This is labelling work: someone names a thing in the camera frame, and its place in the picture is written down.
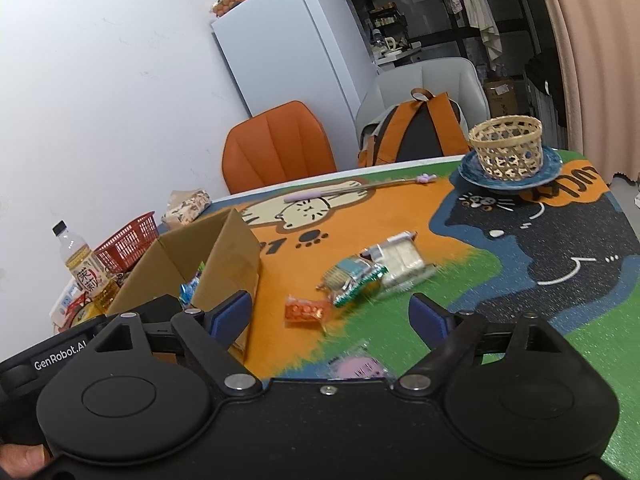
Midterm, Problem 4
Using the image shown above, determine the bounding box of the light grey chair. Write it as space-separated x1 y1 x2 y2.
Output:
355 57 491 163

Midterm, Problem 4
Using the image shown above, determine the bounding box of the silver green snack packet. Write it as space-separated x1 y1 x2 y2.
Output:
316 256 388 308

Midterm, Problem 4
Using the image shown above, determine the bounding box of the white red snack packet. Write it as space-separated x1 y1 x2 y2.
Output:
49 280 108 333

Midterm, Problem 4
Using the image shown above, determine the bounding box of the pink snack packet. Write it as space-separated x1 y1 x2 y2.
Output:
327 340 396 381

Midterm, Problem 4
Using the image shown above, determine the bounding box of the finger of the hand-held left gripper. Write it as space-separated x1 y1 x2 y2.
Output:
131 296 182 325

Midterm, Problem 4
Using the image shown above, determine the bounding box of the orange chair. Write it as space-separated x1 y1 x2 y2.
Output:
222 101 337 195

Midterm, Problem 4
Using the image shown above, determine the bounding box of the orange and black backpack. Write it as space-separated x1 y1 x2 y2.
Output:
357 88 471 168

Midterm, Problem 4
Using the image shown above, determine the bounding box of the tray of oranges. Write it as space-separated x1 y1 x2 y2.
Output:
210 0 257 16

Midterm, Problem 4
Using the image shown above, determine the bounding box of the white refrigerator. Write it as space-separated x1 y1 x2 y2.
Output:
210 0 376 117

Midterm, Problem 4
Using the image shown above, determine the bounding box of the purple stick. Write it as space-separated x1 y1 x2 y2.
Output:
284 172 438 204

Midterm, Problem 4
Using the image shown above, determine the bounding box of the red plastic basket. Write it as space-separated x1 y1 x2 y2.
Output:
94 211 161 273

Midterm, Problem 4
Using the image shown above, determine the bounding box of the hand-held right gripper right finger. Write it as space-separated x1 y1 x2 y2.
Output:
392 294 581 392

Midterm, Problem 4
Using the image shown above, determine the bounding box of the woven bamboo basket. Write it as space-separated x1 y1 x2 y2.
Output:
468 115 544 181

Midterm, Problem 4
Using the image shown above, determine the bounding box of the brown cardboard carton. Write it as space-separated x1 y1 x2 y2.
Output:
482 77 531 118

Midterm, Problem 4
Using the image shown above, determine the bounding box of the blue plate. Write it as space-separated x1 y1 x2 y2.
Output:
457 146 565 193

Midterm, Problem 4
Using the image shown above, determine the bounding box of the white cracker packet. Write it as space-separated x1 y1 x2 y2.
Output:
361 231 436 291

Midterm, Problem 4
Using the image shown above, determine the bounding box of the small orange snack packet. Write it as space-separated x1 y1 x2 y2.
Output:
284 294 335 328

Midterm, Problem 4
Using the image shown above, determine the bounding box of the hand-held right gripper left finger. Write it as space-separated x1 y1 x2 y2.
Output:
95 290 263 398

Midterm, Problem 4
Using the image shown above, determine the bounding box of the pink curtain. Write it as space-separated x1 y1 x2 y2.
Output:
530 0 640 186

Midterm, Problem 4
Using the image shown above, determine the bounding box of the patterned tissue box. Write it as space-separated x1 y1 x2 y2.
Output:
161 189 212 226

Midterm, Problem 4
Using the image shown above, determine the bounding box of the cardboard box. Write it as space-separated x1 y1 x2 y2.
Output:
105 208 262 363

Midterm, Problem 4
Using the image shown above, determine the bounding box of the hanging white garment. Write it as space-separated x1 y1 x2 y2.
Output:
452 0 503 63

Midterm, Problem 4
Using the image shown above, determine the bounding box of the person's left hand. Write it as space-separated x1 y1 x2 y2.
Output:
0 442 51 480

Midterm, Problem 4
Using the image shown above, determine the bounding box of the cat printed table mat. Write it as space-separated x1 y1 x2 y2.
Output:
200 147 640 461

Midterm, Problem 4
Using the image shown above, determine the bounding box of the blue green snack packet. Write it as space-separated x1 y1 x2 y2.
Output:
179 262 206 308

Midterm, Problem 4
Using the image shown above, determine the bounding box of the tea bottle with black cap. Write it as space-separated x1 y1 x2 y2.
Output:
51 221 121 317

